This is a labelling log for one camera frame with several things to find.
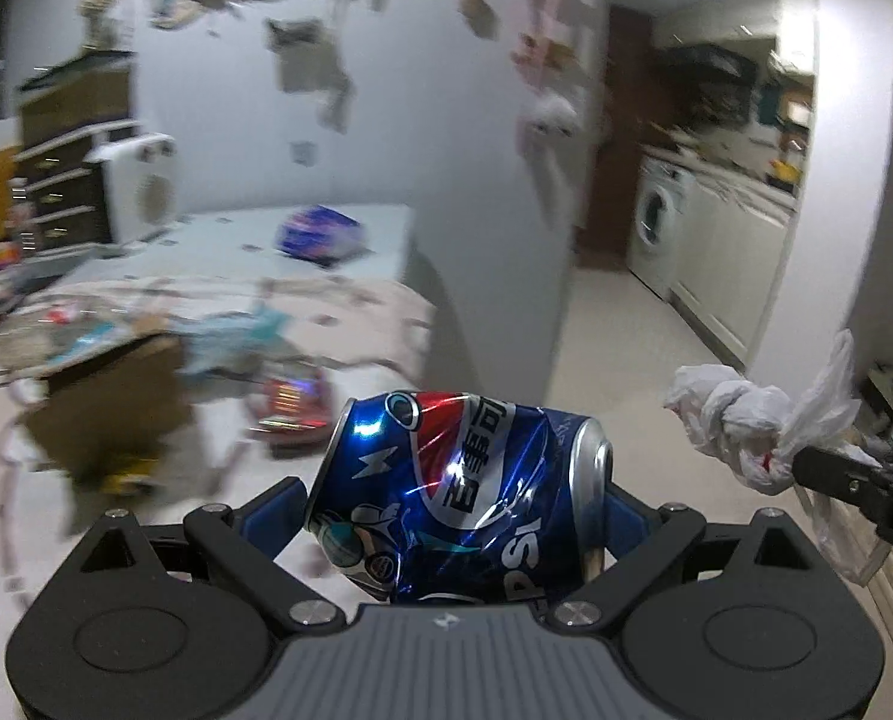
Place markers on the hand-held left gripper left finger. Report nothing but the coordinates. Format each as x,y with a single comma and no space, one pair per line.
270,517

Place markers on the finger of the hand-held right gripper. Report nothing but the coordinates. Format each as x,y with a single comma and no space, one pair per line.
828,472

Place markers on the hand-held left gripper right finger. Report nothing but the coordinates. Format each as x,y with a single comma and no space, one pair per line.
630,521

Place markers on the red snack packet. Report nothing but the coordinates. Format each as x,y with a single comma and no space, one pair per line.
292,405

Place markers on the white knotted plastic bag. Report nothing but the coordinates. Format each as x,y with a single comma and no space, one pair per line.
723,405

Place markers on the crushed blue soda can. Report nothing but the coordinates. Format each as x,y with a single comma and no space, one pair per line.
454,495

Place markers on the light blue printed bag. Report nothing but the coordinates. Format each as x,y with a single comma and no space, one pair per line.
229,337

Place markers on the brown cardboard box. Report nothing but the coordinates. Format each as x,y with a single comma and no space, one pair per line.
109,405

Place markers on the white kitchen base cabinets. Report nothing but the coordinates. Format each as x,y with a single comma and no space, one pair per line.
738,270

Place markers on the pink cartoon print blanket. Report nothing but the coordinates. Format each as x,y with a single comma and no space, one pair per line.
11,540

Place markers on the purple tissue pack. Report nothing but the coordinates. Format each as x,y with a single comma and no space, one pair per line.
319,234

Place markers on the white washing machine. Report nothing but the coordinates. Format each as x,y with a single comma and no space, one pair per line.
660,225

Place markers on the yellow pot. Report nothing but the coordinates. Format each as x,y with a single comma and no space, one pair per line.
785,172

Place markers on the white fan heater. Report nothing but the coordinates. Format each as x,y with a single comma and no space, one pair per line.
139,187

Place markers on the brown wooden door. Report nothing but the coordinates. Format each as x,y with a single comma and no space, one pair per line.
618,165

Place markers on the dark drawer unit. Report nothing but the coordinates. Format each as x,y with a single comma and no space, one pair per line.
64,165

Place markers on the white plush sheep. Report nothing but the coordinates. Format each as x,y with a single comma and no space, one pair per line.
553,114

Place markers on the black range hood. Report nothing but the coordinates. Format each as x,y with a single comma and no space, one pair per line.
708,71

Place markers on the glass fish tank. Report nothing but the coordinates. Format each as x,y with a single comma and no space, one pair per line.
79,97

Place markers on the dried flower bunch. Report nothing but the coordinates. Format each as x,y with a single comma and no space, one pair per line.
100,15

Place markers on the white wall switch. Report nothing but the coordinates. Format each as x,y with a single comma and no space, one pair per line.
303,153

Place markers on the small wall shelf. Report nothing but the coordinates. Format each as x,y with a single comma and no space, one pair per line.
296,36

